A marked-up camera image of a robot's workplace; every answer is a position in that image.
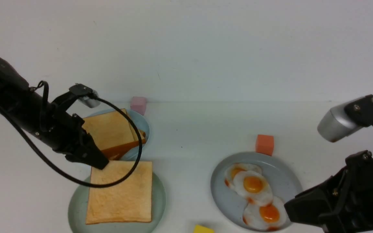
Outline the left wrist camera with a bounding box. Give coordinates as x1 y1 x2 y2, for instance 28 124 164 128
52 83 100 112

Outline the black cable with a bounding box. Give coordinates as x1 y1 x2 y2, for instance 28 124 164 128
0 92 143 188

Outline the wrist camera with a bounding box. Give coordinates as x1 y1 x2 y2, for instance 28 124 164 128
317 95 373 143
52 83 100 112

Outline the pink cube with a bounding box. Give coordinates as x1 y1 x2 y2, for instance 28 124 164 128
130 97 147 115

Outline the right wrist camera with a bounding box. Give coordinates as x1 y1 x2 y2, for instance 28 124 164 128
317 95 373 143

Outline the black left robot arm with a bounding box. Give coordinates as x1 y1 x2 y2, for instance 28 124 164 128
0 57 109 169

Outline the green plate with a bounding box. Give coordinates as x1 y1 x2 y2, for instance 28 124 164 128
68 173 167 233

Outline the orange cube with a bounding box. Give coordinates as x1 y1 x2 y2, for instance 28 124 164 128
255 134 275 157

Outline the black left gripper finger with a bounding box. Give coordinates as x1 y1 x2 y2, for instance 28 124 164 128
83 142 109 170

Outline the grey egg plate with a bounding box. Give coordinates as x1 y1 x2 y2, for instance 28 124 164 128
210 152 302 233

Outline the light blue bread plate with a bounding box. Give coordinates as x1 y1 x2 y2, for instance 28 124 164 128
86 108 150 161

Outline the fried egg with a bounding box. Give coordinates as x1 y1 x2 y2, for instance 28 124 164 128
242 196 288 231
224 163 263 189
232 171 273 206

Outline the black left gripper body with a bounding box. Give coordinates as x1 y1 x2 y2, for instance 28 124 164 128
52 113 96 164

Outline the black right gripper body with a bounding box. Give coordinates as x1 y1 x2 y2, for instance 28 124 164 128
284 150 373 233

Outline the yellow cube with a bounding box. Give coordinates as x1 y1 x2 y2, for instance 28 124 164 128
193 225 215 233

